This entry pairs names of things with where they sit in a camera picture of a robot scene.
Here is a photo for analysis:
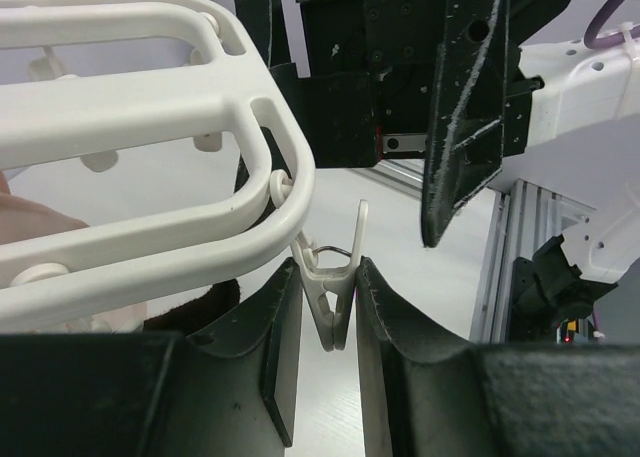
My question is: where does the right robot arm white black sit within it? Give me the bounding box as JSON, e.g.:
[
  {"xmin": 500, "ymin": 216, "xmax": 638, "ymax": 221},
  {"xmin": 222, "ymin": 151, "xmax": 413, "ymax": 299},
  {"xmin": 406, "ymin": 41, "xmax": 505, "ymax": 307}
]
[{"xmin": 234, "ymin": 0, "xmax": 597, "ymax": 245}]

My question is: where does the white plastic clip hanger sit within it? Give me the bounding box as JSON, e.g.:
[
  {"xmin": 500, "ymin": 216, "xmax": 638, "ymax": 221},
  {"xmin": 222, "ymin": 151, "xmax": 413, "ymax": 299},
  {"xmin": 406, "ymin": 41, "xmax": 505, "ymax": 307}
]
[{"xmin": 1, "ymin": 0, "xmax": 315, "ymax": 332}]

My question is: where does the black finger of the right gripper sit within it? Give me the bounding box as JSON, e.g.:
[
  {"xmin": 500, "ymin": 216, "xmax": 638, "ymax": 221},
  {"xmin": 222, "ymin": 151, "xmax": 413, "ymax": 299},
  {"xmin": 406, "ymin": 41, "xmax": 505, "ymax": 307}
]
[
  {"xmin": 421, "ymin": 0, "xmax": 520, "ymax": 248},
  {"xmin": 234, "ymin": 0, "xmax": 298, "ymax": 77}
]

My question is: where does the white hanger clip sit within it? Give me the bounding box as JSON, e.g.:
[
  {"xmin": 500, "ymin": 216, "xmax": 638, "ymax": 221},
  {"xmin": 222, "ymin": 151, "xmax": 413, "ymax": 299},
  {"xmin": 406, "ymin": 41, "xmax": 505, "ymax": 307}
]
[{"xmin": 290, "ymin": 200, "xmax": 369, "ymax": 352}]

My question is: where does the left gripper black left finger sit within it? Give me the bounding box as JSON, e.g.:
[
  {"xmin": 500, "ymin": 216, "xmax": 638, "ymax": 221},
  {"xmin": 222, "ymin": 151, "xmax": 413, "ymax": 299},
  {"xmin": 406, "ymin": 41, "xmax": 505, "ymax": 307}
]
[{"xmin": 1, "ymin": 259, "xmax": 303, "ymax": 456}]

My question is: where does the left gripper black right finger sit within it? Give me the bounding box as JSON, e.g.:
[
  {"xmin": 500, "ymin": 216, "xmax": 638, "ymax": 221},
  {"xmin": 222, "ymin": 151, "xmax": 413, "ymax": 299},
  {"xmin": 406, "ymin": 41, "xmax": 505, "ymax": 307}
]
[{"xmin": 355, "ymin": 258, "xmax": 639, "ymax": 456}]

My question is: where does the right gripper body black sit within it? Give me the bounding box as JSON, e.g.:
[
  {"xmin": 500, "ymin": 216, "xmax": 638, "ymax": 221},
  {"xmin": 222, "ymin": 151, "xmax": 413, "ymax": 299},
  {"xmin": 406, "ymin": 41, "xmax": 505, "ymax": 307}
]
[{"xmin": 232, "ymin": 0, "xmax": 574, "ymax": 169}]

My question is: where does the pink sock front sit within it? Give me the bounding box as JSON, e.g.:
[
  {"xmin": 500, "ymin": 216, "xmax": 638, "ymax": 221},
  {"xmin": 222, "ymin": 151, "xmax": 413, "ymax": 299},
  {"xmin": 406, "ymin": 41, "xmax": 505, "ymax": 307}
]
[{"xmin": 1, "ymin": 173, "xmax": 88, "ymax": 245}]

